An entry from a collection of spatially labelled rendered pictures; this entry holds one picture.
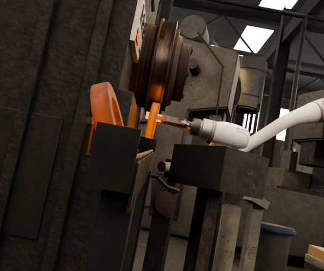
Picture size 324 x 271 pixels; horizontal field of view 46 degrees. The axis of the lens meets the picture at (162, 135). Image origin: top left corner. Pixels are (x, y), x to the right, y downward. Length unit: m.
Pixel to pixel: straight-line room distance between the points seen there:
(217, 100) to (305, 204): 1.45
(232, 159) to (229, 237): 1.30
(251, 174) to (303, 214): 2.97
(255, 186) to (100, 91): 0.74
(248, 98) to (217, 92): 6.16
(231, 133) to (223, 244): 1.02
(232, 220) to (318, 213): 1.98
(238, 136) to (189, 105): 2.99
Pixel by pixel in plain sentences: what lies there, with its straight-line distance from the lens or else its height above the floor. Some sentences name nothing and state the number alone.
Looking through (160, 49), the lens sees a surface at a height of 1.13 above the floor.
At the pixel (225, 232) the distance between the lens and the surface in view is 2.45.
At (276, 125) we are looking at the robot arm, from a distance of 1.80.
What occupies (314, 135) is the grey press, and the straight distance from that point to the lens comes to 5.33.
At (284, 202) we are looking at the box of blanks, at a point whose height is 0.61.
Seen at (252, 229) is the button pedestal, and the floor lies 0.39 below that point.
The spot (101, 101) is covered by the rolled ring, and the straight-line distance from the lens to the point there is 0.66.
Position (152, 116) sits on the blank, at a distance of 1.55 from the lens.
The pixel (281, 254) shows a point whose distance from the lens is 2.87.
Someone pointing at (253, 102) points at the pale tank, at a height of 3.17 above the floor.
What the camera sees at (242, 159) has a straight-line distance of 1.22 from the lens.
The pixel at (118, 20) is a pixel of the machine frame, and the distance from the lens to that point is 1.45.
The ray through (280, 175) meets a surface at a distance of 5.65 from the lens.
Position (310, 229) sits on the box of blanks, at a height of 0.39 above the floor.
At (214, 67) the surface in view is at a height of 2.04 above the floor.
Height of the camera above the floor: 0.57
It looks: 7 degrees up
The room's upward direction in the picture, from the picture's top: 11 degrees clockwise
